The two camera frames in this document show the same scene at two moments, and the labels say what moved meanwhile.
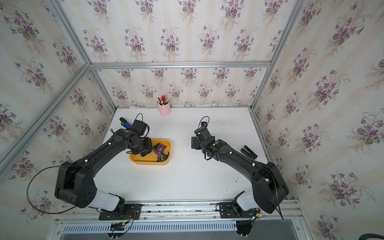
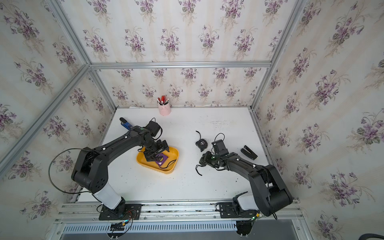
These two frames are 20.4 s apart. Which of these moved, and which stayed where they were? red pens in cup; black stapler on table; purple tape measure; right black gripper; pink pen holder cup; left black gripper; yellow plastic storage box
Moved: purple tape measure; right black gripper; yellow plastic storage box; left black gripper
Stayed: red pens in cup; pink pen holder cup; black stapler on table
